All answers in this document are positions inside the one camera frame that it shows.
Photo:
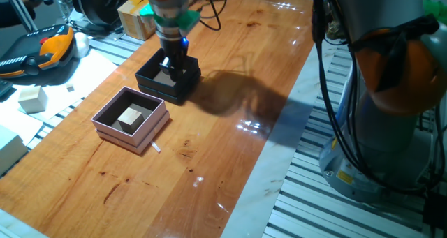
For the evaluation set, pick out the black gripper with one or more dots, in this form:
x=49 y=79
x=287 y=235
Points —
x=174 y=49

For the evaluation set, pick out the large wooden cube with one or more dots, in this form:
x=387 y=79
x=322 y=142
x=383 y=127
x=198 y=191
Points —
x=131 y=121

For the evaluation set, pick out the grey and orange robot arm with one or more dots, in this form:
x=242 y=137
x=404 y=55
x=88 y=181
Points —
x=387 y=143

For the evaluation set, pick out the person's left forearm dark sleeve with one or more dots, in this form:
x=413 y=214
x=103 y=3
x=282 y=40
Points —
x=10 y=13

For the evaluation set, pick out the dark blue open box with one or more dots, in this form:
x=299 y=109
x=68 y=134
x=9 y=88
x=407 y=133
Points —
x=167 y=90

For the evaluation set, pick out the cardboard box with yellow tape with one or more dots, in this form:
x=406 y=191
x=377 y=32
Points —
x=134 y=21

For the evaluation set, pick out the pink open box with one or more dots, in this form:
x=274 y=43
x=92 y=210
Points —
x=139 y=137

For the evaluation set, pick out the white round object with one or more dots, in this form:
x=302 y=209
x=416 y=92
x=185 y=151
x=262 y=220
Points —
x=81 y=44

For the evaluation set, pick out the white closed box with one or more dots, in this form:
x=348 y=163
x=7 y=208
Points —
x=10 y=149

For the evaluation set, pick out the small white paper strip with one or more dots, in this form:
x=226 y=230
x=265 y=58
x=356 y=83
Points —
x=155 y=147

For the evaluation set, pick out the white paper sheet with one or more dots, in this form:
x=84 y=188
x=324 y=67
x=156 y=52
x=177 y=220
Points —
x=87 y=74
x=17 y=124

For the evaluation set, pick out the black round device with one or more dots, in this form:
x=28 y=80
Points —
x=99 y=2

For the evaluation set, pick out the tiny wooden cube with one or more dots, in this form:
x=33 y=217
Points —
x=70 y=88

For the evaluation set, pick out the orange and black teach pendant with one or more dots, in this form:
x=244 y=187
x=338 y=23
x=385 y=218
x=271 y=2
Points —
x=52 y=47

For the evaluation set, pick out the clear plastic bottle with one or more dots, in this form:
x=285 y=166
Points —
x=64 y=4

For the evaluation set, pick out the pale wooden cube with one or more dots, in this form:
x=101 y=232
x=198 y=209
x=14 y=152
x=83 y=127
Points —
x=33 y=100

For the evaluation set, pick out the grey metal rod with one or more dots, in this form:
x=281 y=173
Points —
x=19 y=14

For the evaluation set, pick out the antique brass telephone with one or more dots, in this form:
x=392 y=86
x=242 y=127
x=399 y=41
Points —
x=337 y=30

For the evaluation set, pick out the green cloth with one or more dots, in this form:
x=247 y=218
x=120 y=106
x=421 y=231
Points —
x=436 y=11

